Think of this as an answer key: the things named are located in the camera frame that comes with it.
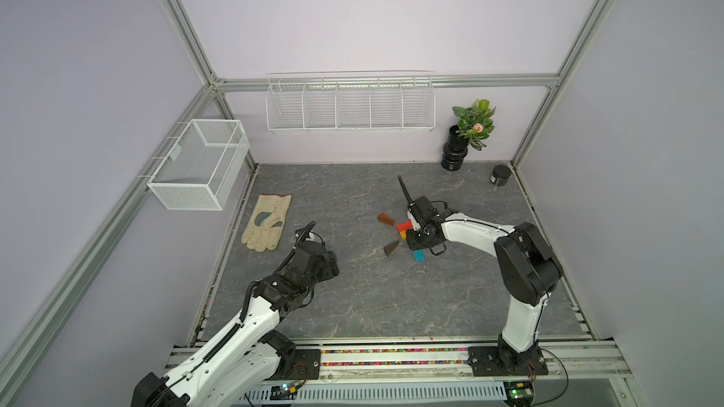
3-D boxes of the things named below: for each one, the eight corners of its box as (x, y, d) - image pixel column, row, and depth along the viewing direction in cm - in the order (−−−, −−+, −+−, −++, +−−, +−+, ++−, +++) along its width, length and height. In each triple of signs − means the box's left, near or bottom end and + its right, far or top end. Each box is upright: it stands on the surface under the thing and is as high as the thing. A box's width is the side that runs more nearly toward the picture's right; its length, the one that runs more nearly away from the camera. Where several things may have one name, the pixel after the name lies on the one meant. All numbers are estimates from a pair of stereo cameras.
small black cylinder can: (491, 186, 117) (495, 176, 112) (486, 173, 121) (490, 164, 117) (508, 186, 117) (513, 176, 112) (503, 173, 121) (508, 164, 117)
